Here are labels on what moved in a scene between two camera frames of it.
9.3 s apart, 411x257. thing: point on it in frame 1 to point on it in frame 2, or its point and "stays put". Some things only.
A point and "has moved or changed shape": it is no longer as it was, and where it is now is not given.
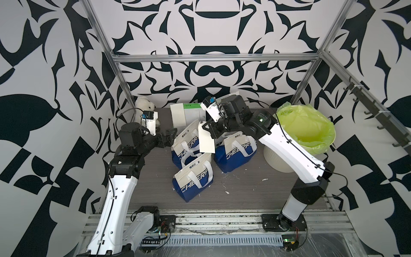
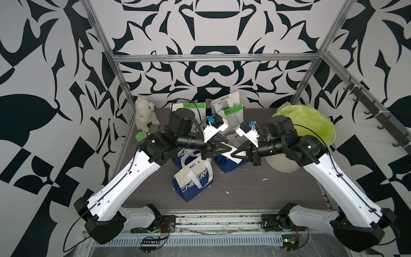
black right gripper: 211,126 to 247,145
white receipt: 206,143 has moved or changed shape
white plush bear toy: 142,104 stays put
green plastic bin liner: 306,126 stays put
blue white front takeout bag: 194,179 stays put
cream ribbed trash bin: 275,161 stays put
